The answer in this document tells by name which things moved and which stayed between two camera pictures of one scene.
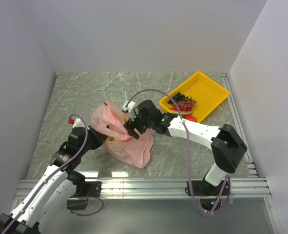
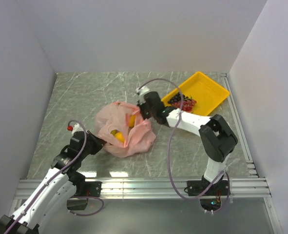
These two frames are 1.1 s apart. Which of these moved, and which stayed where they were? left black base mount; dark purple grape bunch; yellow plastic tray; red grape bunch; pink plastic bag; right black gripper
Moved: pink plastic bag; right black gripper
Stayed: yellow plastic tray; left black base mount; red grape bunch; dark purple grape bunch
